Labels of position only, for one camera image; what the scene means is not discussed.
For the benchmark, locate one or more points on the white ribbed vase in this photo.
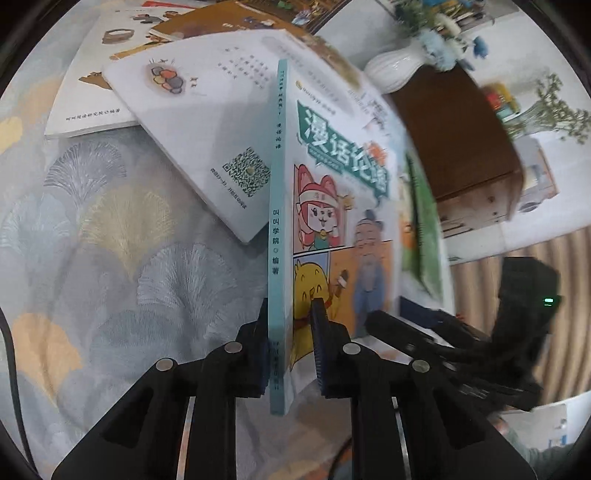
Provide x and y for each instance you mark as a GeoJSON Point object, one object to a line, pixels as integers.
{"type": "Point", "coordinates": [397, 64]}

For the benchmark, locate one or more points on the white picture book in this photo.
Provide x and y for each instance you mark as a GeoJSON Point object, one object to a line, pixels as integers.
{"type": "Point", "coordinates": [83, 106]}

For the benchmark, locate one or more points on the brown wooden cabinet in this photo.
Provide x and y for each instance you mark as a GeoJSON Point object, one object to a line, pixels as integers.
{"type": "Point", "coordinates": [452, 138]}

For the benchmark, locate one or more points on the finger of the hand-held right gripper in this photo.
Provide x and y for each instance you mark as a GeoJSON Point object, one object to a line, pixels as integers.
{"type": "Point", "coordinates": [401, 332]}
{"type": "Point", "coordinates": [461, 332]}

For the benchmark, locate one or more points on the fan patterned tablecloth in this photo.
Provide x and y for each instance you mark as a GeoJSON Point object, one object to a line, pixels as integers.
{"type": "Point", "coordinates": [115, 277]}

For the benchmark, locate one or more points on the teal spine comic book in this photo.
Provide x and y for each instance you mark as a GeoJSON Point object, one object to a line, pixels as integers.
{"type": "Point", "coordinates": [341, 221]}

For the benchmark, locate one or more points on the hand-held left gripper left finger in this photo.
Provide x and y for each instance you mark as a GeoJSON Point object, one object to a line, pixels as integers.
{"type": "Point", "coordinates": [262, 355]}

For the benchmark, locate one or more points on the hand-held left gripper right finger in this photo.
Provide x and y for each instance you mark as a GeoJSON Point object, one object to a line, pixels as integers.
{"type": "Point", "coordinates": [319, 355]}

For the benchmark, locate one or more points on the light green cover book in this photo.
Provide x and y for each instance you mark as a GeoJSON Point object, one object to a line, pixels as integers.
{"type": "Point", "coordinates": [427, 230]}

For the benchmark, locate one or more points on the brown cover story book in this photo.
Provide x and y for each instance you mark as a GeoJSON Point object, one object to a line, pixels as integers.
{"type": "Point", "coordinates": [221, 23]}

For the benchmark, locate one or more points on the white book with QR code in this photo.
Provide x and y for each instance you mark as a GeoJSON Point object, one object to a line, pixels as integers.
{"type": "Point", "coordinates": [203, 129]}

